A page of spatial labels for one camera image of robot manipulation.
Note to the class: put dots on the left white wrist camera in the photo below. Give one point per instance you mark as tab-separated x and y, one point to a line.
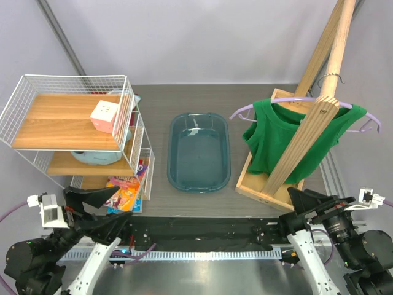
52	215

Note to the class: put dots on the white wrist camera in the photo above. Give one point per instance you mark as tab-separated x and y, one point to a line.
52	215
368	200

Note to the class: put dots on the white slotted cable duct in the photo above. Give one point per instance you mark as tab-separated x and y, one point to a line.
81	254

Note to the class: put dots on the light blue plush toy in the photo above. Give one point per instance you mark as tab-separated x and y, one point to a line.
97	158

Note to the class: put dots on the wooden clothes rack stand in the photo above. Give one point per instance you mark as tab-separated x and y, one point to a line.
272	190

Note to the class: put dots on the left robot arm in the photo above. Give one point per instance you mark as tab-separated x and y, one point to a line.
33	264

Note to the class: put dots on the green tank top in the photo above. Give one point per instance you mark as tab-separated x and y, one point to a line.
273	128

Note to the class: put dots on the colourful children's book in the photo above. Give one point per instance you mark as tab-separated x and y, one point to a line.
130	192

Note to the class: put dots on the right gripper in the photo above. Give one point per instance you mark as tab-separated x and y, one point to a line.
306	201

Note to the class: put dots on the teal plastic basin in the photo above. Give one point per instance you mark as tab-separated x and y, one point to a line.
199	153

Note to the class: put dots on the pink white cube socket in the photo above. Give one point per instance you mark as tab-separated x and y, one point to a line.
103	116

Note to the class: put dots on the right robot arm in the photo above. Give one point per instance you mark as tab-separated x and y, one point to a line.
368	254

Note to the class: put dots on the white wire shelf rack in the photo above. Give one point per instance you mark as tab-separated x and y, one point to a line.
47	117

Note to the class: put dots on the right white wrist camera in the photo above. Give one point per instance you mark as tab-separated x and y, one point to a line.
368	200

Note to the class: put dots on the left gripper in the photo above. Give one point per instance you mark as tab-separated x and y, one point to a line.
103	227

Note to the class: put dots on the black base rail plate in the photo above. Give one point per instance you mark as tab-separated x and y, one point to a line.
192	234

